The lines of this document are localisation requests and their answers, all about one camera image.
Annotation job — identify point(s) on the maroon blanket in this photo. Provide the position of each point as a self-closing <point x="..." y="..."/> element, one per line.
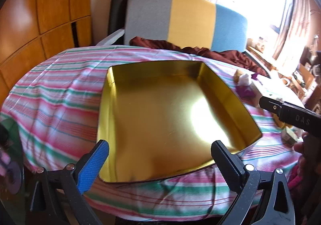
<point x="225" y="58"/>

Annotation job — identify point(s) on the cardboard box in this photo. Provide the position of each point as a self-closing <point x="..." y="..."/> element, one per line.
<point x="306" y="76"/>

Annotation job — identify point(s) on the small pale green box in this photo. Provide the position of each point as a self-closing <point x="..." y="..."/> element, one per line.
<point x="289" y="135"/>

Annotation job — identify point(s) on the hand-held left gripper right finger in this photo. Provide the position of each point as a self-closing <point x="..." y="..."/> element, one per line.
<point x="225" y="164"/>

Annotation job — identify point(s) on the wooden wardrobe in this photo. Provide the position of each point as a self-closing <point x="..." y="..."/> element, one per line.
<point x="37" y="14"/>

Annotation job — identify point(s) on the tape roll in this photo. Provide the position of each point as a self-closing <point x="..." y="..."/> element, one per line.
<point x="285" y="81"/>

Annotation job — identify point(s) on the person's right hand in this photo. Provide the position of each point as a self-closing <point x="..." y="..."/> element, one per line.
<point x="311" y="144"/>

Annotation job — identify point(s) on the wooden side table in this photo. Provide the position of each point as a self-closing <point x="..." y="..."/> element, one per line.
<point x="263" y="58"/>

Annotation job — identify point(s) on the large purple snack packet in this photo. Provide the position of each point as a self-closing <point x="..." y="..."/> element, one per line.
<point x="245" y="92"/>

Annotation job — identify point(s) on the gold tin box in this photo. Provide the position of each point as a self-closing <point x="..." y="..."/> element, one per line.
<point x="160" y="119"/>

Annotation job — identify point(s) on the grey yellow blue sofa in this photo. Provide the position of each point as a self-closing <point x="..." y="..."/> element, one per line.
<point x="190" y="19"/>

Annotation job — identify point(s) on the black rolled mat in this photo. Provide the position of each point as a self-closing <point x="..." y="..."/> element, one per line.
<point x="116" y="9"/>

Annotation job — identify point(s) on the dark round object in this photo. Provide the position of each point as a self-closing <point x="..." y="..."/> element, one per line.
<point x="13" y="177"/>

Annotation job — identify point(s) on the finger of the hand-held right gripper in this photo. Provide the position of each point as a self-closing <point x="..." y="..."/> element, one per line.
<point x="269" y="105"/>

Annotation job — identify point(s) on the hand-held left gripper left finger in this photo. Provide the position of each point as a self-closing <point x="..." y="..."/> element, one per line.
<point x="91" y="167"/>

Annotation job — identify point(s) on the striped bed sheet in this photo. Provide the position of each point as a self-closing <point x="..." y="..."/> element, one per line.
<point x="57" y="104"/>

